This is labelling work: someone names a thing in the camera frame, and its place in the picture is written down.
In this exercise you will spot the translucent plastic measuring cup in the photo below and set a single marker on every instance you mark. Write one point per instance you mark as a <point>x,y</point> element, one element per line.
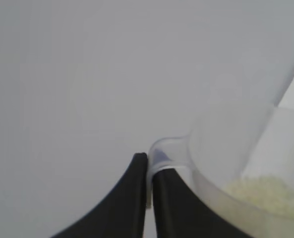
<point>211,148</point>

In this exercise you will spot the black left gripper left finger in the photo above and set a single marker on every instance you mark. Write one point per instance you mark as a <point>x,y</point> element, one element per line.
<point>127,208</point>

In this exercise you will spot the white rice grains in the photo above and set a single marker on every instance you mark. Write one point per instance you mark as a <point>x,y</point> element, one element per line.
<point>260,191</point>

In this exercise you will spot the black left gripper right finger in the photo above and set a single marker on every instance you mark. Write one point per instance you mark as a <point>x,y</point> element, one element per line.
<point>176,213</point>

